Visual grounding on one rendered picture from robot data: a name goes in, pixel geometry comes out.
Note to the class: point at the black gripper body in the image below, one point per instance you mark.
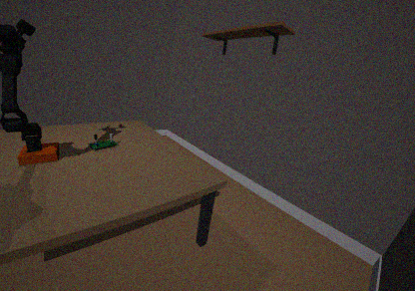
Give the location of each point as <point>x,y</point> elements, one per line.
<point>24,27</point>

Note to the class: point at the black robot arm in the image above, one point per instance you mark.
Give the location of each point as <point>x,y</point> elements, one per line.
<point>10,66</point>

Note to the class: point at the green circuit board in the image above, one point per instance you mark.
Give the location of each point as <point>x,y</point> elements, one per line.
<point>102,144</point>

